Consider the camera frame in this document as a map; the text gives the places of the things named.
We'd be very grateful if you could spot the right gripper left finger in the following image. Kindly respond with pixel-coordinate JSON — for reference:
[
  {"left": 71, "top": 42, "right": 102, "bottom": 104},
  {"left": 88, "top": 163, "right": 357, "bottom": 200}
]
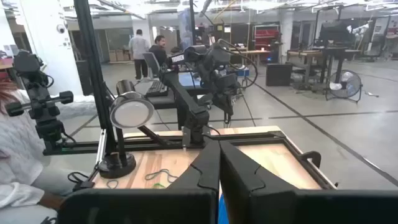
[{"left": 57, "top": 140, "right": 221, "bottom": 224}]

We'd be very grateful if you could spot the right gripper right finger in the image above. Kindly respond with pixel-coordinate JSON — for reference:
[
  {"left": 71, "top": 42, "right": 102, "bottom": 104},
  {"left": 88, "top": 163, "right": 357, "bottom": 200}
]
[{"left": 220, "top": 140, "right": 398, "bottom": 224}]

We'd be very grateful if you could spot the blue desk mat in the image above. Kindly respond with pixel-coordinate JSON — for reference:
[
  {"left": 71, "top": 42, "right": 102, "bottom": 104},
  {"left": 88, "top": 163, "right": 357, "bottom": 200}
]
[{"left": 178, "top": 73, "right": 203, "bottom": 88}]

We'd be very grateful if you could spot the dark green rubber band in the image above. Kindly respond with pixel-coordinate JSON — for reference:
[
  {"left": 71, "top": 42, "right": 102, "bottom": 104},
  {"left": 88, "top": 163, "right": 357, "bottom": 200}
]
[{"left": 144, "top": 169, "right": 178, "bottom": 184}]

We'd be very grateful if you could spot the wooden table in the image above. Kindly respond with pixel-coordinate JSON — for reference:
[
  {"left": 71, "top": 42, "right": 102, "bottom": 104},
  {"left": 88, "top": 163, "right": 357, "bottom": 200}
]
[{"left": 231, "top": 49, "right": 271, "bottom": 66}]

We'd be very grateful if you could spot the black desk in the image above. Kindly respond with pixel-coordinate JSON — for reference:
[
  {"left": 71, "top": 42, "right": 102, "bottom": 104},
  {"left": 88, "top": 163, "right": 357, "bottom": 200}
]
[{"left": 146, "top": 71, "right": 218, "bottom": 110}]

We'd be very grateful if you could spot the black box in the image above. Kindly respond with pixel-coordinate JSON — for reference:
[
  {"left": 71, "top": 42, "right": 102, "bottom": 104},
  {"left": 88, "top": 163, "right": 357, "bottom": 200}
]
[{"left": 266, "top": 63, "right": 293, "bottom": 87}]

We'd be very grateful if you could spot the black keyboard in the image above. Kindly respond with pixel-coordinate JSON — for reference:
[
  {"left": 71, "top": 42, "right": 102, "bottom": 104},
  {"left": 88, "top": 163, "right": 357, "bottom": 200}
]
[{"left": 145, "top": 80, "right": 170, "bottom": 98}]

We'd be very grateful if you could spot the red shelf rack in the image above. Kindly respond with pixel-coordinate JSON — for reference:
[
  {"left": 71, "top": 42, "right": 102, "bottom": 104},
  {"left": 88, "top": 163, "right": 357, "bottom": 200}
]
[{"left": 253, "top": 24, "right": 280, "bottom": 52}]

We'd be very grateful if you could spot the person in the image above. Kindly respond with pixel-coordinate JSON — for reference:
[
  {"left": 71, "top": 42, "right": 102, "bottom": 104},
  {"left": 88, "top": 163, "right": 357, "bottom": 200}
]
[
  {"left": 129, "top": 29, "right": 151, "bottom": 81},
  {"left": 148, "top": 35, "right": 169, "bottom": 68},
  {"left": 0, "top": 77, "right": 78, "bottom": 224}
]

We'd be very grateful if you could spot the grey office chair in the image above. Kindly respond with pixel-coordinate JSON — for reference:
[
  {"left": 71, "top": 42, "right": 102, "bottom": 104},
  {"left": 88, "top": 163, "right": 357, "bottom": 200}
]
[{"left": 142, "top": 52, "right": 161, "bottom": 80}]

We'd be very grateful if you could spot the black desk lamp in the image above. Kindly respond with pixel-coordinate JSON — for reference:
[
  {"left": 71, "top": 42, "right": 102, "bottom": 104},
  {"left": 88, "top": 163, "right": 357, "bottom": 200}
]
[{"left": 98, "top": 79, "right": 155, "bottom": 180}]

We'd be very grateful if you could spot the black workbench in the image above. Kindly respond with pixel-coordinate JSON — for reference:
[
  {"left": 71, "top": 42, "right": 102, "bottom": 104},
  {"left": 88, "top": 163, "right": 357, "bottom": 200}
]
[{"left": 285, "top": 45, "right": 361, "bottom": 85}]

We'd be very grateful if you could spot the black floor fan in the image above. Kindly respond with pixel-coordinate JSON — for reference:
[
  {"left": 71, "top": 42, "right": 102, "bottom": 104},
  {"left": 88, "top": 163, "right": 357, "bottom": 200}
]
[{"left": 325, "top": 70, "right": 364, "bottom": 103}]

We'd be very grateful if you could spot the black power adapter cable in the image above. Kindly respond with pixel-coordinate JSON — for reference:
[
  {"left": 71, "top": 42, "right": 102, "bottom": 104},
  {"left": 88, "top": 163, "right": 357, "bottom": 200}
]
[{"left": 67, "top": 170, "right": 96, "bottom": 191}]

